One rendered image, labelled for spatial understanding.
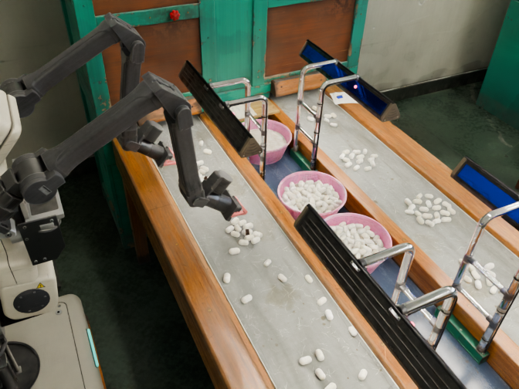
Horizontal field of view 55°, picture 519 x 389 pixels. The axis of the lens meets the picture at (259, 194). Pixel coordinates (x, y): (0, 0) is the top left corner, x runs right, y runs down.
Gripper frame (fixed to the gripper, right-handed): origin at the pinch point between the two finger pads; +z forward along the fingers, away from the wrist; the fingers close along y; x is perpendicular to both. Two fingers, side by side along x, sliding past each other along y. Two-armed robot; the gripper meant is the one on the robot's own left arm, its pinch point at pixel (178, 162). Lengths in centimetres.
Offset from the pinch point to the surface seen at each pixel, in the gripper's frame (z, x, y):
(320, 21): 47, -80, 43
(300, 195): 34, -21, -31
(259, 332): 3, 7, -80
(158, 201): -6.3, 11.9, -14.2
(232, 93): 30, -28, 41
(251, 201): 20.0, -7.8, -25.9
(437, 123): 225, -89, 80
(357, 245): 37, -24, -63
